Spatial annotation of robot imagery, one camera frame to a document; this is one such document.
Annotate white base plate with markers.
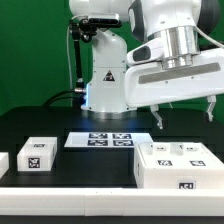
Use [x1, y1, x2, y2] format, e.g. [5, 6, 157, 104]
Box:
[65, 132, 152, 148]

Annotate white front rail fence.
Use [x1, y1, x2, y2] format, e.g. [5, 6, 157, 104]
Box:
[0, 188, 224, 216]

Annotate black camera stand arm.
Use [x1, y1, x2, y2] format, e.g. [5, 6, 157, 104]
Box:
[69, 19, 96, 88]

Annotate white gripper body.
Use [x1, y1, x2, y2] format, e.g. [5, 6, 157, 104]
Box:
[124, 48, 224, 107]

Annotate small white box with marker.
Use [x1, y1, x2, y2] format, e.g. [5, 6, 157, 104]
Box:
[17, 137, 57, 172]

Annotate white cabinet body box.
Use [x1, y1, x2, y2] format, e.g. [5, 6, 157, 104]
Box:
[133, 142, 224, 190]

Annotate black cables at robot base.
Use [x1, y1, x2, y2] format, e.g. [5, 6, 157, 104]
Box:
[42, 87, 88, 108]

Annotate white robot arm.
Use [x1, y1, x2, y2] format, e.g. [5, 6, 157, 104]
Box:
[69, 0, 224, 126]

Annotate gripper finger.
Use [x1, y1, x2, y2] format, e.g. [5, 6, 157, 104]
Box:
[205, 95, 216, 122]
[150, 105, 163, 129]

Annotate white cabinet door panel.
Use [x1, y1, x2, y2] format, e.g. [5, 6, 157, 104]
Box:
[177, 143, 224, 169]
[135, 142, 183, 169]

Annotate black camera on stand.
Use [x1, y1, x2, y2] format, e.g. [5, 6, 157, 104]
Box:
[88, 13, 122, 28]

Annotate white block at left edge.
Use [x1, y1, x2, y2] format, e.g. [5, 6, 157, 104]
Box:
[0, 152, 9, 179]

